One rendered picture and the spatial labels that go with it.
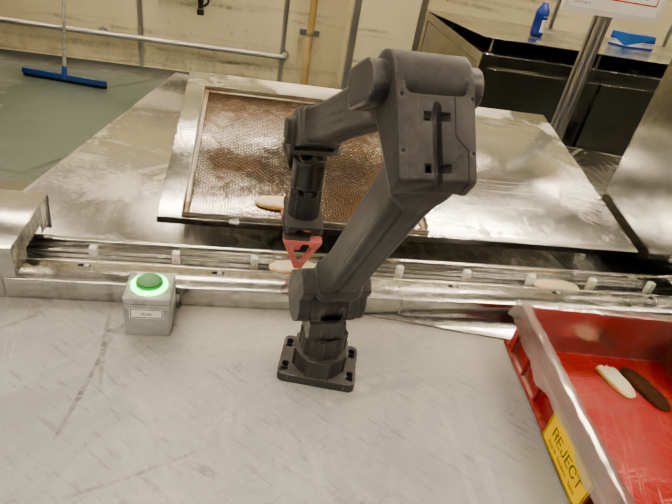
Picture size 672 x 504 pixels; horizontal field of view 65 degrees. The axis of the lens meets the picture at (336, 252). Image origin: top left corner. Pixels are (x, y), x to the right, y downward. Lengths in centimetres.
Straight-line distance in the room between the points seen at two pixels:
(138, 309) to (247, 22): 389
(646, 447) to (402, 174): 66
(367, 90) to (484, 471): 55
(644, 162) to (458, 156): 98
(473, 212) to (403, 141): 80
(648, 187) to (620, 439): 65
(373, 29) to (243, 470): 391
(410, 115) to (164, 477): 52
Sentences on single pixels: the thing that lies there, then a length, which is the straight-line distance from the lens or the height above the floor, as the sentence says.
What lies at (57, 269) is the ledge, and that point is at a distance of 99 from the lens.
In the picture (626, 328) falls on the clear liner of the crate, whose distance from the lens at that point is 107.
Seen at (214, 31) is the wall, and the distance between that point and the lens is 464.
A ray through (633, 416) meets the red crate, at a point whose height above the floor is 82.
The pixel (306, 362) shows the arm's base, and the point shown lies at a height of 86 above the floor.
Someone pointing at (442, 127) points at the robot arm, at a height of 129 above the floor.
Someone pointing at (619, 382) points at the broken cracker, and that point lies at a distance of 106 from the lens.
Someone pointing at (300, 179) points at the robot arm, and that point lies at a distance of 88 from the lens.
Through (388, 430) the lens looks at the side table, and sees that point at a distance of 81.
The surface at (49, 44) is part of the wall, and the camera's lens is 493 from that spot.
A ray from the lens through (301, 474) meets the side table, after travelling 75.
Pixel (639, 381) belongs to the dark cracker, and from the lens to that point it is 108.
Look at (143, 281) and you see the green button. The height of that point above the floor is 91.
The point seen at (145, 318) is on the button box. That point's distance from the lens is 88.
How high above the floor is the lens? 144
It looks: 33 degrees down
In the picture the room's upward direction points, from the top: 11 degrees clockwise
